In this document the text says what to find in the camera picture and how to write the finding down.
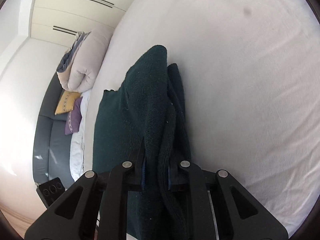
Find rolled beige duvet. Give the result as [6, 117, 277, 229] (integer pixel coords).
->
[56, 25, 114, 93]

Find white bed sheet mattress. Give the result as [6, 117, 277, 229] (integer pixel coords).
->
[85, 0, 319, 235]

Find dark green knit sweater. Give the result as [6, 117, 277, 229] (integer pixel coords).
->
[93, 45, 191, 239]

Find white pillow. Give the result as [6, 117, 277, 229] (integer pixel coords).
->
[69, 90, 91, 181]

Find purple patterned cushion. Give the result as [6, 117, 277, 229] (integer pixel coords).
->
[65, 97, 82, 135]

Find yellow patterned cushion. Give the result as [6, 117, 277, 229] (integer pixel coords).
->
[55, 90, 81, 115]

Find dark grey upholstered headboard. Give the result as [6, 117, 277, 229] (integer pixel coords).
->
[33, 74, 74, 188]

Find cream wardrobe with black handles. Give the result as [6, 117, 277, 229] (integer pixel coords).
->
[30, 0, 134, 47]

